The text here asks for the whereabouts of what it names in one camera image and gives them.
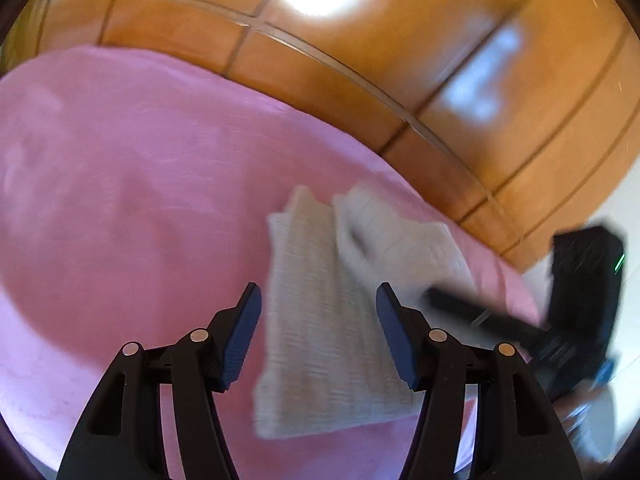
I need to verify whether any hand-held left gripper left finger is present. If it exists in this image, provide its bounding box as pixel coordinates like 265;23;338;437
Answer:
56;282;263;480

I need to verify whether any wooden headboard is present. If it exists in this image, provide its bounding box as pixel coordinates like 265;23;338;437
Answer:
10;0;640;273

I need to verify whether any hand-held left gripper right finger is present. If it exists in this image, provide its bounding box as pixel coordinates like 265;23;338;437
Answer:
375;281;584;480

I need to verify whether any pink bed sheet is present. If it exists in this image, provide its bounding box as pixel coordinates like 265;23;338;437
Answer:
0;45;547;477

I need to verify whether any white knit sweater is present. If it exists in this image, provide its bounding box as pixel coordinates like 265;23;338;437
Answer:
252;182;476;442

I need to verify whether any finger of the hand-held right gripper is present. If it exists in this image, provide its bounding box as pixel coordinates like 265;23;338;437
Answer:
425;285;553;348

